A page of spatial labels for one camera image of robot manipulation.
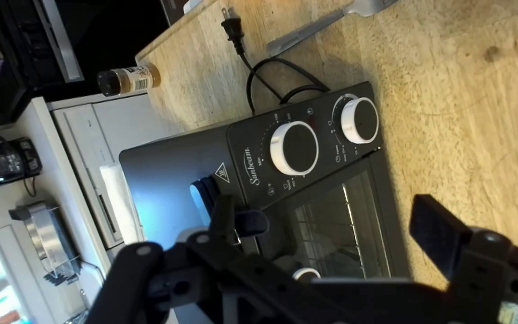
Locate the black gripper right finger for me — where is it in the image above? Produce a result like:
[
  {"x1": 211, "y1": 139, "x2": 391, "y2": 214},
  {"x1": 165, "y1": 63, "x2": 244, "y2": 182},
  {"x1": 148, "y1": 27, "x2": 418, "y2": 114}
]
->
[{"x1": 407, "y1": 195, "x2": 518, "y2": 324}]

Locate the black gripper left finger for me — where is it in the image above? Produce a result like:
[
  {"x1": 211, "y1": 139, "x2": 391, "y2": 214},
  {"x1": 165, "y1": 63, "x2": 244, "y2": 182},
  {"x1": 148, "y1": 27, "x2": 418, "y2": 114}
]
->
[{"x1": 84, "y1": 193, "x2": 309, "y2": 324}]

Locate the black toaster oven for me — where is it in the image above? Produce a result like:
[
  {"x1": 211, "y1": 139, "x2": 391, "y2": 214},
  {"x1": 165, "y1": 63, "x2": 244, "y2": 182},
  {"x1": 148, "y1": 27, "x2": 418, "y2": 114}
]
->
[{"x1": 118, "y1": 79, "x2": 409, "y2": 285}]

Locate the white black oven knob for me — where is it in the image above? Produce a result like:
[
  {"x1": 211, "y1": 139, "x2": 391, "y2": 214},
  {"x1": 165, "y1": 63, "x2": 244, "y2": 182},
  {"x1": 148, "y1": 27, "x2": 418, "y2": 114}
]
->
[
  {"x1": 267, "y1": 119, "x2": 321, "y2": 178},
  {"x1": 337, "y1": 96, "x2": 381, "y2": 146}
]

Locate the grey dish rack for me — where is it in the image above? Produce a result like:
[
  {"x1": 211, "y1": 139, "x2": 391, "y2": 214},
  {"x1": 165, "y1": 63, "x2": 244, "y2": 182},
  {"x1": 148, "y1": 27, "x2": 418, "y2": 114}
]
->
[{"x1": 6, "y1": 200, "x2": 84, "y2": 286}]

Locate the white dishwasher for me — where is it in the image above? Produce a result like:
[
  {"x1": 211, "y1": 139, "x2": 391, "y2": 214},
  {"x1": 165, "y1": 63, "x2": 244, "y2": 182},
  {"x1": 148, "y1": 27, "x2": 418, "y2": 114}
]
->
[{"x1": 48, "y1": 92, "x2": 183, "y2": 250}]

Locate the black coffee maker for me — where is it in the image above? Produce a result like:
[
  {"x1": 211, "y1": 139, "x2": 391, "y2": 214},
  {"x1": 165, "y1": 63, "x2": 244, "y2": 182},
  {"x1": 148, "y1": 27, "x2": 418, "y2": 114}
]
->
[{"x1": 0, "y1": 135, "x2": 42, "y2": 195}]

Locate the spice jar with black lid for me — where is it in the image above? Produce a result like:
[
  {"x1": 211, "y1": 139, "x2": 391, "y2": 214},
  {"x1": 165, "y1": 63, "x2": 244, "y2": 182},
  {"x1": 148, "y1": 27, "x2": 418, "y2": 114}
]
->
[{"x1": 95, "y1": 61, "x2": 161, "y2": 97}]

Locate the black steel kitchen stove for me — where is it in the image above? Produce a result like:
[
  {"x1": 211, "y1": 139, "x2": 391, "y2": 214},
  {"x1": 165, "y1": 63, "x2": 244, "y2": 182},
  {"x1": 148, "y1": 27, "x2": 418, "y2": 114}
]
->
[{"x1": 0, "y1": 0, "x2": 170, "y2": 128}]

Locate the metal spatula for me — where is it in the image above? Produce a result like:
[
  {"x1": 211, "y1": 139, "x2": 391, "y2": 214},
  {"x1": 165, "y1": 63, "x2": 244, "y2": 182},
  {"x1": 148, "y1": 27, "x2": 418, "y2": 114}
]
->
[{"x1": 264, "y1": 0, "x2": 399, "y2": 60}]

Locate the silver oven door handle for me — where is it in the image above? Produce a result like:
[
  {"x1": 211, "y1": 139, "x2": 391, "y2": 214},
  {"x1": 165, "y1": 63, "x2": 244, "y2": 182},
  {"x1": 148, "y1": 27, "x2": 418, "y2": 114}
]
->
[{"x1": 291, "y1": 267, "x2": 323, "y2": 285}]

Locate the black oven power cord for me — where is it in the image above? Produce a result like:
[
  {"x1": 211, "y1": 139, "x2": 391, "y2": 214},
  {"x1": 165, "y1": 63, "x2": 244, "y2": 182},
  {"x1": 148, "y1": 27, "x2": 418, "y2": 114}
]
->
[{"x1": 219, "y1": 6, "x2": 332, "y2": 117}]

